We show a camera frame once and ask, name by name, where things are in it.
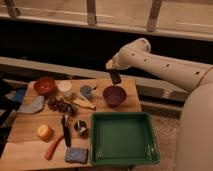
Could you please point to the banana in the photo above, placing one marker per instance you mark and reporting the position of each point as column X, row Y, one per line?
column 84, row 104

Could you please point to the red bowl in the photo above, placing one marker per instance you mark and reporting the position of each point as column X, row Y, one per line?
column 44, row 86

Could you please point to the blue object at table edge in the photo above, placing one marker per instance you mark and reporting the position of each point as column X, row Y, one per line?
column 19, row 95

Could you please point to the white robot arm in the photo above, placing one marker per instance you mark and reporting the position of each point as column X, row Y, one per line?
column 194, row 149

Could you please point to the dark rectangular eraser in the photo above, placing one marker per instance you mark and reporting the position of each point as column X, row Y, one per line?
column 115, row 77

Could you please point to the orange carrot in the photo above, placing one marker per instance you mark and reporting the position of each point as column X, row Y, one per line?
column 50, row 151

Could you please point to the bunch of dark grapes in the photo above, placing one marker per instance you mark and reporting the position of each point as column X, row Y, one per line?
column 61, row 106

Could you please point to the small metal can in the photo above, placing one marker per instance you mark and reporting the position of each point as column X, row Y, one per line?
column 81, row 128

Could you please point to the blue sponge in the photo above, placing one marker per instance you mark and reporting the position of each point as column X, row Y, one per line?
column 76, row 155

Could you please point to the green plastic tray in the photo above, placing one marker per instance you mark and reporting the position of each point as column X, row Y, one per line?
column 125, row 138

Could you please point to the black handled utensil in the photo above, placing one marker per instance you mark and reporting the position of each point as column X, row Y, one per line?
column 66, row 130

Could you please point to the white cup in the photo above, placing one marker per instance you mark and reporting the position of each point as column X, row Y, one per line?
column 65, row 88

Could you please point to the purple bowl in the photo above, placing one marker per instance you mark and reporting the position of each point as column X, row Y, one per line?
column 114, row 95

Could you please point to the yellow apple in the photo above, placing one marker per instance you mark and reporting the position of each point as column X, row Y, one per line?
column 44, row 132

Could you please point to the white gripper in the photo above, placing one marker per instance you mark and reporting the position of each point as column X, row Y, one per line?
column 115, row 63

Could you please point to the grey blue plate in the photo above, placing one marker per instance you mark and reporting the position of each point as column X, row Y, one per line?
column 35, row 106

